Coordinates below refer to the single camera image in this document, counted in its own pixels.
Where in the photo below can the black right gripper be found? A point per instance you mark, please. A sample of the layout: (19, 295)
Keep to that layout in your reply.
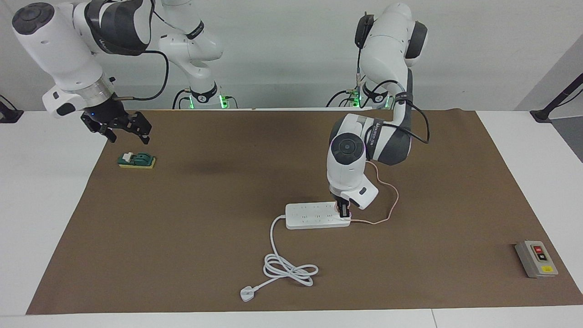
(109, 115)

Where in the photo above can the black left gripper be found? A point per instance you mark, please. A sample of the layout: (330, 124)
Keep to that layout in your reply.
(343, 201)

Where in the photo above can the pink wall charger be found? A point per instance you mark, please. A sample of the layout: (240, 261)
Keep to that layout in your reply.
(336, 207)

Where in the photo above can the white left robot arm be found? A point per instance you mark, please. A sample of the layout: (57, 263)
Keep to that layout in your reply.
(346, 168)

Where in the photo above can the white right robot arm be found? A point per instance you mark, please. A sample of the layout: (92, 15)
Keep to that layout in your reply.
(54, 45)

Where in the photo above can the white power strip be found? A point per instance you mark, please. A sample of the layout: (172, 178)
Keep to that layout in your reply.
(309, 216)

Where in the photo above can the white three-pin plug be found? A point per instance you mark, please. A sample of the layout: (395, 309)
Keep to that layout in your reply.
(248, 294)

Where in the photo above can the brown table mat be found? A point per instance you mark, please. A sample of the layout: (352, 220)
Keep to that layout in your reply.
(410, 264)

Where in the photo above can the black stand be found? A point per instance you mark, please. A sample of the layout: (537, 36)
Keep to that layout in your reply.
(542, 115)

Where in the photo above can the green knife switch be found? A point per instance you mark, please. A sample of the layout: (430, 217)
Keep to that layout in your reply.
(141, 159)

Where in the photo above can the black clamp bracket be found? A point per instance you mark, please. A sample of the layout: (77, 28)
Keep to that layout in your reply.
(9, 116)

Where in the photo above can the grey on-off switch box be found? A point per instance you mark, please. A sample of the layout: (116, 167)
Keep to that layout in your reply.
(535, 262)

